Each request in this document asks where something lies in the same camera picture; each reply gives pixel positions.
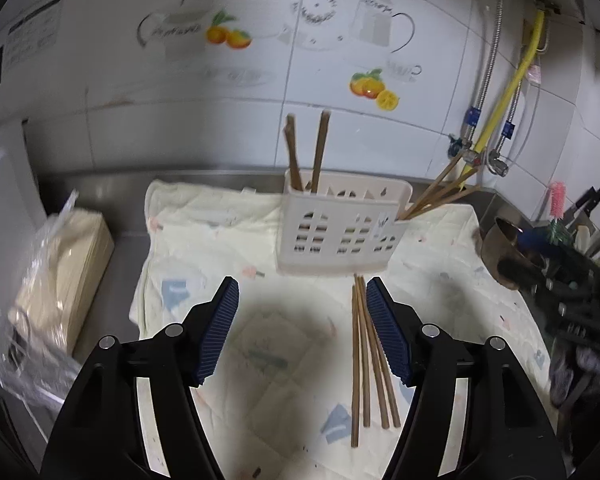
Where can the pink tag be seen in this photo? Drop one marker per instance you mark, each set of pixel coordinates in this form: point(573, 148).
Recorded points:
point(534, 72)

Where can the white cutting board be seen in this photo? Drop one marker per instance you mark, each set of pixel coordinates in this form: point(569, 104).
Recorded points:
point(0, 185)

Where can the white spatula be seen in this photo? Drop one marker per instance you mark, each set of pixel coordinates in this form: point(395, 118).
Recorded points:
point(585, 240)

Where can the cream quilted printed mat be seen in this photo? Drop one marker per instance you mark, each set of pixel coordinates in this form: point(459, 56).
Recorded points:
point(180, 240)

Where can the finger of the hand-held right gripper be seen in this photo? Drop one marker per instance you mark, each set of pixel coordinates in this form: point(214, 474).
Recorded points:
point(532, 239)
point(517, 269)

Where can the beige plastic chopstick holder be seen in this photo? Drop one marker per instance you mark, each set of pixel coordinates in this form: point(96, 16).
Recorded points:
point(330, 210)

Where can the pink bottle brush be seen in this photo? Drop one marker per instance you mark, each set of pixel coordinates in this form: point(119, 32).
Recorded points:
point(557, 197)

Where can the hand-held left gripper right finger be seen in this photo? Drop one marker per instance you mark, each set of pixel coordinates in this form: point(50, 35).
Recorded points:
point(387, 330)

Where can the metal pot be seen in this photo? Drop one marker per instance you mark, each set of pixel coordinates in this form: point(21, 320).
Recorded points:
point(495, 250)

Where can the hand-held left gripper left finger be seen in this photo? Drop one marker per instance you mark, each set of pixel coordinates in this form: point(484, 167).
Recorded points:
point(217, 330)

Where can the green bristle brush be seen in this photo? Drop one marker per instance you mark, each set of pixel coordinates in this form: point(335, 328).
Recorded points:
point(560, 233)

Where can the beige stack in plastic bag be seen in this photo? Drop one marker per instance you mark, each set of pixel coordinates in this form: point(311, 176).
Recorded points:
point(70, 260)

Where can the white wall label sticker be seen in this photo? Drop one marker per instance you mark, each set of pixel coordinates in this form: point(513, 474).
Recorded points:
point(32, 35)

